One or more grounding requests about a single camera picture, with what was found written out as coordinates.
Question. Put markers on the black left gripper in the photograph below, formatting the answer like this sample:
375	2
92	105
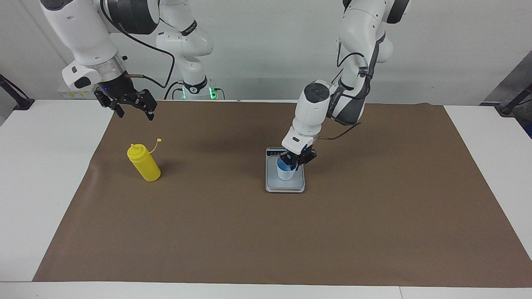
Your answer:
301	153

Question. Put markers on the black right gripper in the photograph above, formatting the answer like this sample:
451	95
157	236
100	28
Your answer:
116	87

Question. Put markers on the light blue plastic cup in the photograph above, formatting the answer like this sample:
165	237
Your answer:
286	174

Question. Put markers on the yellow squeeze bottle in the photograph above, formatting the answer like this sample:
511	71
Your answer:
145	166

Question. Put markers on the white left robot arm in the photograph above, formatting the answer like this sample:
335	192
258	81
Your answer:
311	112

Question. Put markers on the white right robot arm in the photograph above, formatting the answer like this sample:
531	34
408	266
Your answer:
83	33

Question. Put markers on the silver digital kitchen scale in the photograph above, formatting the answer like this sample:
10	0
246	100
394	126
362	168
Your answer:
285	186

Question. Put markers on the black clamp stand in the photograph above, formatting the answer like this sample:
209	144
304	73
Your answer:
23	102
509	109

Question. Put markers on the brown paper mat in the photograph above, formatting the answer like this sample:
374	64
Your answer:
208	232

